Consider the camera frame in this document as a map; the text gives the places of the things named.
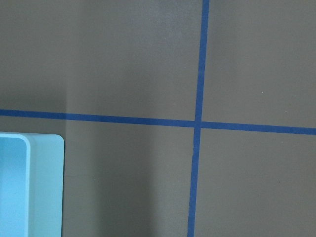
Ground light blue plastic bin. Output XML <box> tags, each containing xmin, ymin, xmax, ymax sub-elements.
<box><xmin>0</xmin><ymin>132</ymin><xmax>65</xmax><ymax>237</ymax></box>

